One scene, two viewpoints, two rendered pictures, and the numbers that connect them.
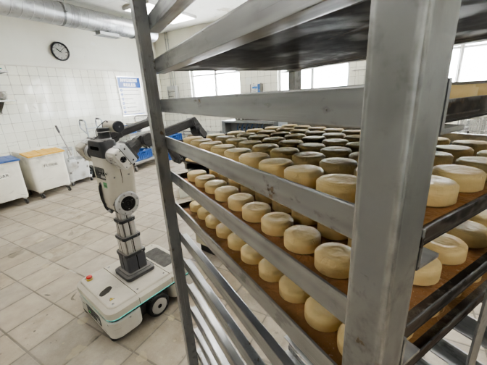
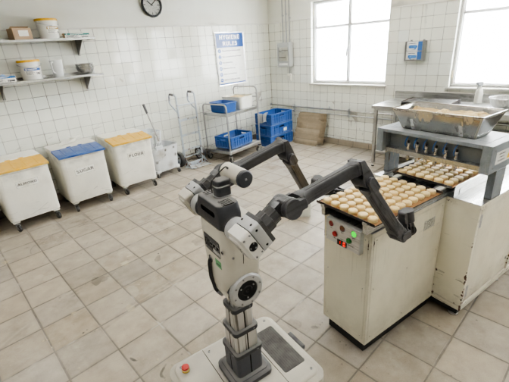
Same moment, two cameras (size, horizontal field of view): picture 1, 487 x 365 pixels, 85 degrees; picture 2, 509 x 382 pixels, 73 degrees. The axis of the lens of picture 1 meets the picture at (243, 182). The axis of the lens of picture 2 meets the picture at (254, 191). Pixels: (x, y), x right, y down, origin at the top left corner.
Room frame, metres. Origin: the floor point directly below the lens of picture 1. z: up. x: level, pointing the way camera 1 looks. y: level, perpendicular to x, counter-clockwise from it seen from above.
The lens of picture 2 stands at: (0.49, 0.34, 1.75)
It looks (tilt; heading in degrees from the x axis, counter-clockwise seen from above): 23 degrees down; 17
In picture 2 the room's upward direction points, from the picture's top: 4 degrees counter-clockwise
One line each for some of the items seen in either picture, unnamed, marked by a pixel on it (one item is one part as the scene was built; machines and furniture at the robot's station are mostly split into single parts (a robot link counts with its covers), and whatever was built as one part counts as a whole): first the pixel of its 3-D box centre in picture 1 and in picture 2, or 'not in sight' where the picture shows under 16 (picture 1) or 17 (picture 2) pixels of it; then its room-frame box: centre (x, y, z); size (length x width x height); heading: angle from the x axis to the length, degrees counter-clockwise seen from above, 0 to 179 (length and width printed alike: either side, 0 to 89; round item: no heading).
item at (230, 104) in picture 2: not in sight; (223, 106); (5.79, 2.43, 0.87); 0.40 x 0.30 x 0.16; 63
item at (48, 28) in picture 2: not in sight; (48, 29); (4.09, 3.83, 2.09); 0.25 x 0.24 x 0.21; 60
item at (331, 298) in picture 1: (225, 211); not in sight; (0.43, 0.03, 1.23); 0.64 x 0.03 x 0.03; 30
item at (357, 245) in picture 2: not in sight; (344, 234); (2.19, 0.38, 0.77); 0.24 x 0.04 x 0.14; 50
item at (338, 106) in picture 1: (217, 105); not in sight; (0.43, 0.03, 1.41); 0.64 x 0.03 x 0.03; 30
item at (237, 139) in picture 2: (137, 154); (233, 139); (5.99, 2.37, 0.28); 0.56 x 0.38 x 0.20; 158
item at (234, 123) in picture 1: (257, 135); (438, 156); (2.85, -0.18, 1.01); 0.72 x 0.33 x 0.34; 50
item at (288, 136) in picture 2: not in sight; (274, 138); (6.77, 1.83, 0.10); 0.60 x 0.40 x 0.20; 148
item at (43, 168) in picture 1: (43, 171); (129, 160); (4.44, 3.39, 0.38); 0.64 x 0.54 x 0.77; 57
